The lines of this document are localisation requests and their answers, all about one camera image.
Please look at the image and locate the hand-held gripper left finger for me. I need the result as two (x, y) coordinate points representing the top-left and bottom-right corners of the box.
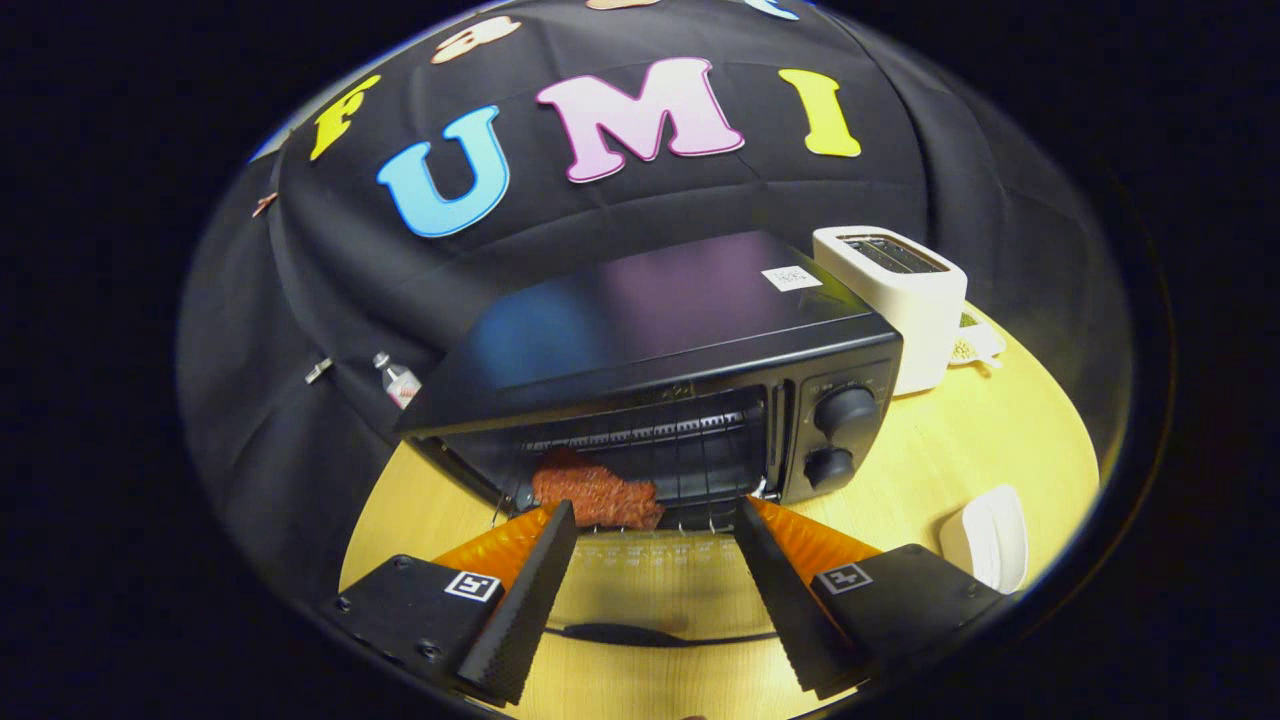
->
(320, 500), (579, 706)

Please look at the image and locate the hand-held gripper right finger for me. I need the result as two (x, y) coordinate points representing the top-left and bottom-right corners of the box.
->
(733, 497), (1011, 701)

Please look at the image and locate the red-brown meat slice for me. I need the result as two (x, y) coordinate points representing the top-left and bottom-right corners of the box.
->
(530, 447), (666, 531)

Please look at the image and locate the black toaster oven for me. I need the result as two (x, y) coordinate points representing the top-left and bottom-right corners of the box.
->
(395, 230), (904, 646)

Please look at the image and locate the white bread toaster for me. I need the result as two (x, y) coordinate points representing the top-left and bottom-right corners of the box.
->
(812, 225), (969, 398)

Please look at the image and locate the white ribbed plate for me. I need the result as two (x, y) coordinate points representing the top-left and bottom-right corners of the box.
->
(938, 484), (1031, 595)

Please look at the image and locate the small clear bottle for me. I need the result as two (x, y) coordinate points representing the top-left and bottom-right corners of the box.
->
(372, 352), (423, 411)

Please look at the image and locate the divided white plate with beans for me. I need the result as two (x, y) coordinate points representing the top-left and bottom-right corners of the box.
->
(945, 312), (1008, 369)

